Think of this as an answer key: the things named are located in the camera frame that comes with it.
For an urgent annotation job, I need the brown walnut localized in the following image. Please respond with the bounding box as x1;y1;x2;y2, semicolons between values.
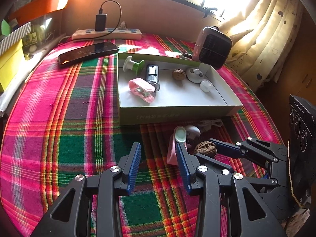
172;69;186;81
194;141;217;158

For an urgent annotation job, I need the pink clip with green pad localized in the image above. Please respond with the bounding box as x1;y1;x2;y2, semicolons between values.
166;126;187;166

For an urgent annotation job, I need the small white round cap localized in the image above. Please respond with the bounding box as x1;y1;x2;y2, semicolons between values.
200;79;213;93

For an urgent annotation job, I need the black lighter device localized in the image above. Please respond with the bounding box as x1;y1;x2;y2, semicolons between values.
145;64;160;91

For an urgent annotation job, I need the black appliance with dials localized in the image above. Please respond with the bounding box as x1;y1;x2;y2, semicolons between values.
289;95;315;203

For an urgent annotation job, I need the white round dome gadget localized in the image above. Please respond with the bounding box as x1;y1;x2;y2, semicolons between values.
186;67;204;84

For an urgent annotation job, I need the plaid bedspread cloth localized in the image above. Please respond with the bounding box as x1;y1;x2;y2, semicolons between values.
0;33;284;237

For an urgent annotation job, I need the green white cardboard box tray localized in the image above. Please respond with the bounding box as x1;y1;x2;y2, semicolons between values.
117;53;243;125

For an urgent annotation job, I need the green white suction hook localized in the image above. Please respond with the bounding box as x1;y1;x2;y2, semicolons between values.
123;56;145;76

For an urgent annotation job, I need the cream heart curtain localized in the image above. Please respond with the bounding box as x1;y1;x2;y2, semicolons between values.
218;0;303;91

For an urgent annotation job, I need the black smartphone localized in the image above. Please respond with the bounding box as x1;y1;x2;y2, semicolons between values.
58;42;119;67

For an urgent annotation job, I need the white power strip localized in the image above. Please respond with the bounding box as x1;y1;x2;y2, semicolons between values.
72;28;142;40

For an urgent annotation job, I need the white plug in strip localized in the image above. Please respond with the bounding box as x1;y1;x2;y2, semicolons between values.
118;22;127;30

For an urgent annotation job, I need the black charger adapter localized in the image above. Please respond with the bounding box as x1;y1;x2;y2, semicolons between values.
95;14;107;32

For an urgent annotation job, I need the yellow box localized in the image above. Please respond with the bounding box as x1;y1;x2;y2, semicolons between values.
0;39;25;93

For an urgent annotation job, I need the striped white box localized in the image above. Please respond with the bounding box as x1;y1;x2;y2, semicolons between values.
0;22;31;56

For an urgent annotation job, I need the orange tray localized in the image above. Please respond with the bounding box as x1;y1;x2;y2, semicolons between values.
8;0;68;25

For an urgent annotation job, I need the green box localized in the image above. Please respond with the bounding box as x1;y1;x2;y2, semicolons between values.
0;19;11;36

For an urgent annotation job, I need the black charger cable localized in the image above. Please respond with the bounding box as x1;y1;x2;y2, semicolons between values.
74;0;123;40

